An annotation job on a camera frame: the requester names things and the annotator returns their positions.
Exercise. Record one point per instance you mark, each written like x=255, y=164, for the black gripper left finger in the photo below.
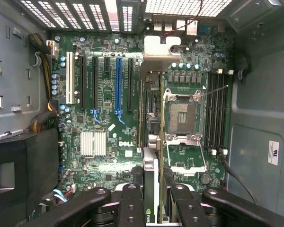
x=130, y=208

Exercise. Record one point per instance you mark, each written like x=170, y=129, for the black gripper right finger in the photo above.
x=189, y=212

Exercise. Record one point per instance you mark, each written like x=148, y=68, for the round coin battery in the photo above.
x=206, y=178

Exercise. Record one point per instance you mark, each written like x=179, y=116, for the silver finned chipset heatsink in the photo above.
x=93, y=144

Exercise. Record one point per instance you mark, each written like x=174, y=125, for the metal socket cover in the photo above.
x=180, y=139

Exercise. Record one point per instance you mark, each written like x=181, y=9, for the black RAM slot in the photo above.
x=226, y=111
x=221, y=111
x=139, y=113
x=215, y=111
x=210, y=111

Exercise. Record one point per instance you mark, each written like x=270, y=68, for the green Dell motherboard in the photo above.
x=109, y=113

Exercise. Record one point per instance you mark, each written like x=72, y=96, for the CPU socket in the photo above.
x=183, y=116

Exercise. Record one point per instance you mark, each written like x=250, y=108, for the white case label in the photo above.
x=272, y=153

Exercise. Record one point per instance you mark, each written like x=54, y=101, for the black plastic fan shroud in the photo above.
x=38, y=160

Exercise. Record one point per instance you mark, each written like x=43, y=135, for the long black expansion slot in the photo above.
x=83, y=82
x=130, y=85

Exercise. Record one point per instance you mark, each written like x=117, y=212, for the blue expansion slot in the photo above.
x=118, y=85

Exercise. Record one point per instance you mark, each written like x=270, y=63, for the thin metal locking lever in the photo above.
x=215, y=90

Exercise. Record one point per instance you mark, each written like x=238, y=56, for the black open PC case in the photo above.
x=255, y=106

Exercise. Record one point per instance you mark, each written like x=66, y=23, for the white expansion slot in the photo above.
x=70, y=78

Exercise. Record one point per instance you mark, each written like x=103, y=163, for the short black expansion slot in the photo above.
x=106, y=65

